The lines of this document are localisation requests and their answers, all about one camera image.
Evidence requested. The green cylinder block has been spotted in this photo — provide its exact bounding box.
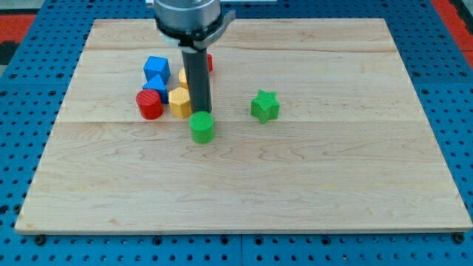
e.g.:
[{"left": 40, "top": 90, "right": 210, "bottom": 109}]
[{"left": 189, "top": 111, "right": 214, "bottom": 144}]

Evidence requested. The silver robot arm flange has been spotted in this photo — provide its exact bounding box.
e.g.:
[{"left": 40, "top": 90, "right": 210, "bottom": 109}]
[{"left": 153, "top": 0, "right": 236, "bottom": 53}]

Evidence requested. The green star block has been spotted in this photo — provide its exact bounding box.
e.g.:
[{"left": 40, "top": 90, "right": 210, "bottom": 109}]
[{"left": 251, "top": 89, "right": 280, "bottom": 124}]

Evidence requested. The yellow hexagon block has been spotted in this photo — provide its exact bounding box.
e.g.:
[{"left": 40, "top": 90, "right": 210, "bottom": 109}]
[{"left": 169, "top": 87, "right": 192, "bottom": 118}]

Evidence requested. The yellow block behind rod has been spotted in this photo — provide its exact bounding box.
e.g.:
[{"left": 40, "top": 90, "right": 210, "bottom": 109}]
[{"left": 178, "top": 68, "right": 188, "bottom": 89}]

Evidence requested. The light wooden board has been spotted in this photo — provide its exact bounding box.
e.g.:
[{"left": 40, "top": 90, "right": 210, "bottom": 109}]
[{"left": 16, "top": 18, "right": 472, "bottom": 235}]

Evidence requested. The red block behind rod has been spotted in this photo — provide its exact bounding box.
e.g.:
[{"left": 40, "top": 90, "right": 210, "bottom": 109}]
[{"left": 207, "top": 54, "right": 214, "bottom": 73}]

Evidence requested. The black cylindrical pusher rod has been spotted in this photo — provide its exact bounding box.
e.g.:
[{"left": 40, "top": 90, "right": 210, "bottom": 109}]
[{"left": 182, "top": 49, "right": 212, "bottom": 112}]

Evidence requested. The red cylinder block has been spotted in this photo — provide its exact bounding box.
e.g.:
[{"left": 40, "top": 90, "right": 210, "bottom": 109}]
[{"left": 135, "top": 89, "right": 163, "bottom": 120}]

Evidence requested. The blue triangle block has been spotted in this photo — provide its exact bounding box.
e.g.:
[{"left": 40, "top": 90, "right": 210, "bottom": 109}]
[{"left": 143, "top": 75, "right": 169, "bottom": 104}]

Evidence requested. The blue cube block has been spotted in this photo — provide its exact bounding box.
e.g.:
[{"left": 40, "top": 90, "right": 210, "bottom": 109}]
[{"left": 143, "top": 56, "right": 171, "bottom": 83}]

